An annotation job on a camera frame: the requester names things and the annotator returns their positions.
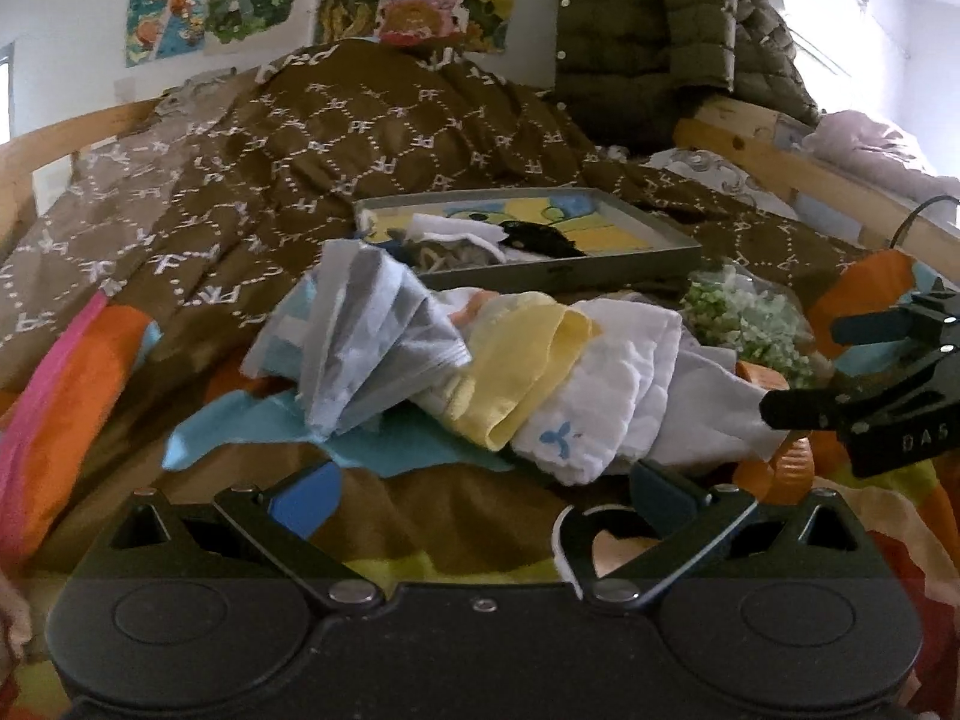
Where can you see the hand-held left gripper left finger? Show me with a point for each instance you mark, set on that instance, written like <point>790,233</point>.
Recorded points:
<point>307,499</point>

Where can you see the olive puffer jacket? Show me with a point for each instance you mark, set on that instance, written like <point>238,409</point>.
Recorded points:
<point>645,22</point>

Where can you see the white swirl patterned pillow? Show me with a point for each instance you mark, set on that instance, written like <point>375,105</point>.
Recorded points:
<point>705,169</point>

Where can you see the grey cartoon print tray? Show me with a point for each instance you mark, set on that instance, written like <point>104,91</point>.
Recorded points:
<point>630,229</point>

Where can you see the colourful patchwork bed sheet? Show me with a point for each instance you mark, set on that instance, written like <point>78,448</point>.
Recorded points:
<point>67,420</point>

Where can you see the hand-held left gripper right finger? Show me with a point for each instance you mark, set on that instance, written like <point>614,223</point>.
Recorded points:
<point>660,495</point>

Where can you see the window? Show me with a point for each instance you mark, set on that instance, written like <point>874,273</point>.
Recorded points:
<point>6,90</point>

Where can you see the wooden bed frame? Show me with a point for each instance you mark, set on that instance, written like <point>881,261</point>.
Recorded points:
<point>757,139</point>

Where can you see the grey knitted cloth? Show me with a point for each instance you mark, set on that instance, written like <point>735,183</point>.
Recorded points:
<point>457,255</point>

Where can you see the pile of cloths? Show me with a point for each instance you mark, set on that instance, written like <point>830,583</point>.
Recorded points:
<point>367,330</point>

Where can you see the pale pink blanket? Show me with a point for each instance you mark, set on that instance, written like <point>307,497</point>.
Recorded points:
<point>877,146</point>

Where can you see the small pink cartoon poster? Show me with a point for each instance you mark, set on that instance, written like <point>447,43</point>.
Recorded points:
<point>420,11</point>

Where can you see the brown patterned quilt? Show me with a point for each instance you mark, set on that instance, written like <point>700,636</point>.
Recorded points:
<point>300,157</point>

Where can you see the yellow cloth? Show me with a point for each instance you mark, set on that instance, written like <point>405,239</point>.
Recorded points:
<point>517,360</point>

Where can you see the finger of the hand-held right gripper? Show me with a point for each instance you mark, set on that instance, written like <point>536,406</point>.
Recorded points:
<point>810,406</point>
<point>870,326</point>

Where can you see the black cloth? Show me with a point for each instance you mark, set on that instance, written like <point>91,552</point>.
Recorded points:
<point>536,238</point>

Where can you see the white cloth with blue print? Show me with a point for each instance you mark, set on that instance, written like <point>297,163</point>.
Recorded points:
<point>600,405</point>

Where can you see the bag of green white pieces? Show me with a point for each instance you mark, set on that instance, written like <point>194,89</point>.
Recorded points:
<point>750,319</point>

